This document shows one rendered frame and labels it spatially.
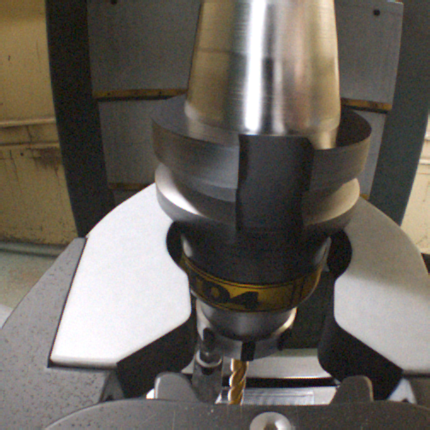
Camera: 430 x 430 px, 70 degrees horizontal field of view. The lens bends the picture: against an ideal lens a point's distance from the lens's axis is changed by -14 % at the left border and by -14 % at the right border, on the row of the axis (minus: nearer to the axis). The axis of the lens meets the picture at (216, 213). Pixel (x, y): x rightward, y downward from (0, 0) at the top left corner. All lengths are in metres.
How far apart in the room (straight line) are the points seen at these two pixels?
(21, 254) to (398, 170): 1.25
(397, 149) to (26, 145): 1.02
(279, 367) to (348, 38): 0.50
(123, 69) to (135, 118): 0.08
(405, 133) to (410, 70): 0.12
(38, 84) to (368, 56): 0.88
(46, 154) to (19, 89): 0.23
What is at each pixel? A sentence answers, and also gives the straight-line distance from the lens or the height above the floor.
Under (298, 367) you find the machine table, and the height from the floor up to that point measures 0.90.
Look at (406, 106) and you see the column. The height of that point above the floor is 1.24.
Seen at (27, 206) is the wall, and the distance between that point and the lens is 1.31.
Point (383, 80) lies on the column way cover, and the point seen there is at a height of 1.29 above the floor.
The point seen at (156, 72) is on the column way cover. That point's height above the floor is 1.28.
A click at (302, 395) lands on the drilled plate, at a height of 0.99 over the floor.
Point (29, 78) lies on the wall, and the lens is 1.12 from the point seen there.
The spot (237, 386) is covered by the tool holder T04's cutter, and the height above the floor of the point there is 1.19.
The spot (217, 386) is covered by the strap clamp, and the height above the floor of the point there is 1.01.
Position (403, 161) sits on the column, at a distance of 0.69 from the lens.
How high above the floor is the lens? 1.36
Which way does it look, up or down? 32 degrees down
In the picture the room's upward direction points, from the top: 1 degrees clockwise
